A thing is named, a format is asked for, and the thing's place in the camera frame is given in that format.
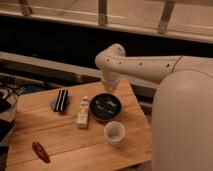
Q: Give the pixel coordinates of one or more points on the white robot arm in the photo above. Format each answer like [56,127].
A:
[182,111]

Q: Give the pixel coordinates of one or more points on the black round plate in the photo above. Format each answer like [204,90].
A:
[105,107]

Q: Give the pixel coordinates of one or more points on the white tube bottle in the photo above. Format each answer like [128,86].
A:
[83,113]

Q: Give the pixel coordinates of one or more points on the clear plastic cup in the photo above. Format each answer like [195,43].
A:
[114,132]

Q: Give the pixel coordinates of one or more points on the wooden table board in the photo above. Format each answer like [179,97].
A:
[73,149]

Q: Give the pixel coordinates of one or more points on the black white striped block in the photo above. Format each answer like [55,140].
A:
[61,101]

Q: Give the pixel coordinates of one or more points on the blue round pad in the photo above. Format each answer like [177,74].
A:
[52,105]

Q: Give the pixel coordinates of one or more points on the red brown oblong object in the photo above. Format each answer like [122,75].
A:
[40,152]

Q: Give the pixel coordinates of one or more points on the metal railing post middle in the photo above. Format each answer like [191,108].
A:
[102,12]

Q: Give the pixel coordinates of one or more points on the metal railing post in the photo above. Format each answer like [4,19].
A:
[166,15]
[102,12]
[25,8]

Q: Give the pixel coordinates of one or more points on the black cables clutter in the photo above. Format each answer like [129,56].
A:
[9,95]

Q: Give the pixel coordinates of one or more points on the metal railing post right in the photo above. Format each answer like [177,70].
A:
[166,15]

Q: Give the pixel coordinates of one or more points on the metal railing post left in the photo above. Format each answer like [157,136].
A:
[25,8]

